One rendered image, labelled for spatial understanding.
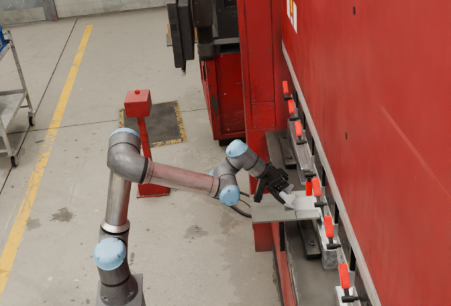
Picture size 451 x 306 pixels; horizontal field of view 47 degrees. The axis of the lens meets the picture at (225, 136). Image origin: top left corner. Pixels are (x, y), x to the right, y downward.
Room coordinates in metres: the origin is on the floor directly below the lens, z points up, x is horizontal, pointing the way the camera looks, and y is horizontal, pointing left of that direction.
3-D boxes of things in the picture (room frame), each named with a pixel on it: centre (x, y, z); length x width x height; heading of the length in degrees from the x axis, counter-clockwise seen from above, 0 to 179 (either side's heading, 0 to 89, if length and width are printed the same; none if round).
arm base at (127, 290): (1.53, 0.48, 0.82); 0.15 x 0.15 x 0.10
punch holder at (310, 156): (1.72, -0.35, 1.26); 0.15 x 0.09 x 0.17; 179
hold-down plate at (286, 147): (2.30, -0.31, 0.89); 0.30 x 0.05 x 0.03; 179
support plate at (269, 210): (1.70, -0.21, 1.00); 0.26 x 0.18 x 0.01; 89
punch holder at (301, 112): (1.92, -0.36, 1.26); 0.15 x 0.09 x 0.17; 179
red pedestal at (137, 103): (3.36, 0.59, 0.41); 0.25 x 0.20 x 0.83; 89
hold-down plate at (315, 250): (1.66, -0.30, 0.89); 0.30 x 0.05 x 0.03; 179
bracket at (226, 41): (3.00, -0.11, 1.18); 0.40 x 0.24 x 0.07; 179
